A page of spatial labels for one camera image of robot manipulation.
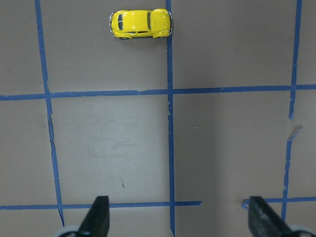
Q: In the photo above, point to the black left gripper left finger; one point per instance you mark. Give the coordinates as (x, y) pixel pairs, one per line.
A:
(96, 222)

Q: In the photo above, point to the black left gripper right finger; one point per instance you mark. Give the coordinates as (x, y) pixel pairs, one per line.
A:
(263, 220)

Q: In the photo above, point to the yellow beetle toy car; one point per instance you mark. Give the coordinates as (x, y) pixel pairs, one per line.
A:
(134, 24)

